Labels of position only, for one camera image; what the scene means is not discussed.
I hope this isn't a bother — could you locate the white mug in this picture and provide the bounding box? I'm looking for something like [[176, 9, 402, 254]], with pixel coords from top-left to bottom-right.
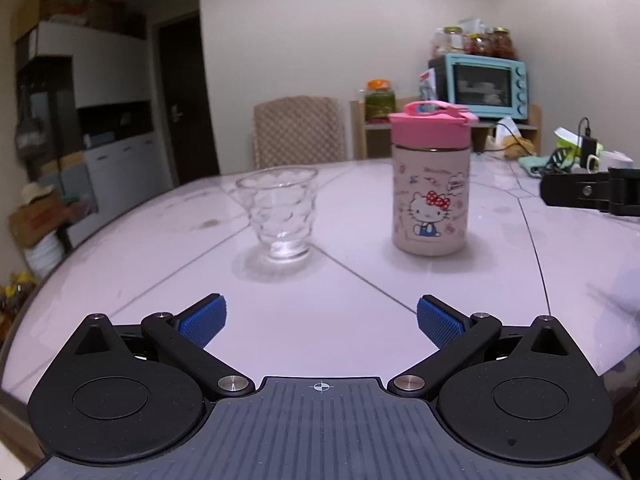
[[585, 150, 634, 174]]

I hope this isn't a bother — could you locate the clear glass cup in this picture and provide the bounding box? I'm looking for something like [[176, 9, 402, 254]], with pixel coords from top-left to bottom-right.
[[235, 167, 319, 262]]

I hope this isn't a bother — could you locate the cartoon print bottle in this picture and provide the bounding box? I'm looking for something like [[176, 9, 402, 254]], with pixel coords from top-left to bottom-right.
[[391, 144, 471, 257]]

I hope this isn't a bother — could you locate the pink bottle cap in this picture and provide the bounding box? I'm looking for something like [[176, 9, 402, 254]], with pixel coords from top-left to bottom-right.
[[388, 101, 479, 152]]

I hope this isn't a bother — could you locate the white plastic bag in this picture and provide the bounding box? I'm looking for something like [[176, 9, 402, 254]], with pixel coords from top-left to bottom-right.
[[492, 115, 524, 151]]

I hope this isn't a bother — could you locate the orange lid pickle jar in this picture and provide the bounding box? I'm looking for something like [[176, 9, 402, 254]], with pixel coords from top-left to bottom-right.
[[363, 79, 397, 122]]

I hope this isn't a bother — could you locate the green cloth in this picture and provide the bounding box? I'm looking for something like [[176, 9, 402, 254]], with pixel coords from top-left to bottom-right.
[[517, 153, 557, 177]]

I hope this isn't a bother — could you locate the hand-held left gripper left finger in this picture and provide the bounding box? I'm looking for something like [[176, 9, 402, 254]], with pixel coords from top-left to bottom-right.
[[75, 294, 256, 401]]

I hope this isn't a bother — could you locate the grey white cabinet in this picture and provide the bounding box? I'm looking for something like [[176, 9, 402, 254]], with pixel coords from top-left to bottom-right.
[[12, 21, 177, 243]]

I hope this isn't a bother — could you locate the red white packet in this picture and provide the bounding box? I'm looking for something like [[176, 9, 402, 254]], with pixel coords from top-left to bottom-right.
[[418, 70, 439, 102]]

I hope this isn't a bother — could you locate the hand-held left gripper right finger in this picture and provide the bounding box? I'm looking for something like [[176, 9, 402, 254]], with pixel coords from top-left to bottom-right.
[[387, 294, 571, 401]]

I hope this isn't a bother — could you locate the dark door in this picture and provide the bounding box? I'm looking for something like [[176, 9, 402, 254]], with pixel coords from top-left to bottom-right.
[[157, 12, 221, 187]]

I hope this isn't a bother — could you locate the small red content jar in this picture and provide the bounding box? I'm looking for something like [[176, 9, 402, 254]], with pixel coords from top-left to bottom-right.
[[464, 33, 494, 57]]

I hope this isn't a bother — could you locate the woven beige chair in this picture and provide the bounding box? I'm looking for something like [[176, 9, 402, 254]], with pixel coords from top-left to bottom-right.
[[253, 95, 349, 170]]

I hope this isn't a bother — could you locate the plain brown cardboard box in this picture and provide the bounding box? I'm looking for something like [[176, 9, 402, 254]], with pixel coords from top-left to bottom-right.
[[12, 0, 42, 42]]

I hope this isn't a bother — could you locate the straw hat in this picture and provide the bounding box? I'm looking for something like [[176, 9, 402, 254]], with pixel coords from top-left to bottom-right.
[[20, 182, 57, 207]]

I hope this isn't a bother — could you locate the red print cardboard box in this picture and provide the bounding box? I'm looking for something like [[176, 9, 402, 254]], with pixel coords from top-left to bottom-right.
[[8, 199, 67, 249]]

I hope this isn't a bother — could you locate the wooden shelf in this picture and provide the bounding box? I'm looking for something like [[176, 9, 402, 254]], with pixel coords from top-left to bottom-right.
[[349, 96, 543, 161]]

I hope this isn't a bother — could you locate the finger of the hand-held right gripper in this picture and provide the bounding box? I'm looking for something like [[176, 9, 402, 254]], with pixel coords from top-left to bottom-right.
[[539, 167, 640, 219]]

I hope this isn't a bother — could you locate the black cable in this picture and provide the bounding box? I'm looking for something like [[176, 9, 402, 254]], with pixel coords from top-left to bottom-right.
[[494, 117, 592, 155]]

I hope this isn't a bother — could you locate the grey hanging bag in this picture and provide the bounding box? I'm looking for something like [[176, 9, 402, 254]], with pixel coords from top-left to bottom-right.
[[14, 119, 44, 164]]

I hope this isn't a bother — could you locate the teal toaster oven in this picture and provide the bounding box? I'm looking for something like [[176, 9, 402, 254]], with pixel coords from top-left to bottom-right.
[[427, 53, 529, 120]]

